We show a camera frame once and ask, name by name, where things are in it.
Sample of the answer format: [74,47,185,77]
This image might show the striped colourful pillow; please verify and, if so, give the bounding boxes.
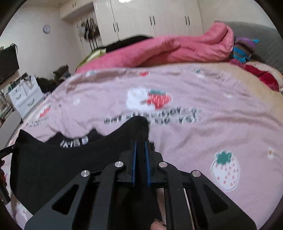
[232,37,259,63]

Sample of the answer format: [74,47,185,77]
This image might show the grey quilted headboard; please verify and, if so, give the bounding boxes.
[225,22,283,72]

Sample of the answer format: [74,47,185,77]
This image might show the black sweater orange cuffs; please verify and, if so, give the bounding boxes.
[10,116,162,229]

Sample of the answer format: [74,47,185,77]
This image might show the beige bed sheet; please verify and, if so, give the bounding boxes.
[157,62,282,109]

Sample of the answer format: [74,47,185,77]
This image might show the red patterned pillow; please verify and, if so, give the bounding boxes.
[229,58,282,93]

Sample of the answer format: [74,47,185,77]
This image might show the pink strawberry print quilt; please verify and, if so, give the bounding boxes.
[9,66,282,228]

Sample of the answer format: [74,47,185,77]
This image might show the black garment on bed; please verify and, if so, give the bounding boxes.
[102,35,152,53]

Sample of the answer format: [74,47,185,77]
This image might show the pink comforter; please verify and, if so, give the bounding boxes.
[76,22,234,73]

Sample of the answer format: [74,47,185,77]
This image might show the dark clothes pile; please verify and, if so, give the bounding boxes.
[36,65,71,93]

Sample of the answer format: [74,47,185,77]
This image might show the white drawer cabinet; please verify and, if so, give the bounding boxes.
[7,75,44,118]

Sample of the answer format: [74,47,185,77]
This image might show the black television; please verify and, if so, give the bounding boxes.
[0,45,19,83]

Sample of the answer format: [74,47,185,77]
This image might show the hanging bags on door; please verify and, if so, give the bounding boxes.
[78,18,100,51]

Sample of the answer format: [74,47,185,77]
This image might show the right hand thumb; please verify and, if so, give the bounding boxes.
[150,219,167,230]

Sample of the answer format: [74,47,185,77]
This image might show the white wardrobe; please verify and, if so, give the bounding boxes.
[59,1,203,45]

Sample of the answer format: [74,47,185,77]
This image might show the green blanket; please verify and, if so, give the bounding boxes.
[76,48,106,70]

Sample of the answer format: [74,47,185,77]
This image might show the round wall clock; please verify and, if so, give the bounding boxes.
[43,25,51,34]

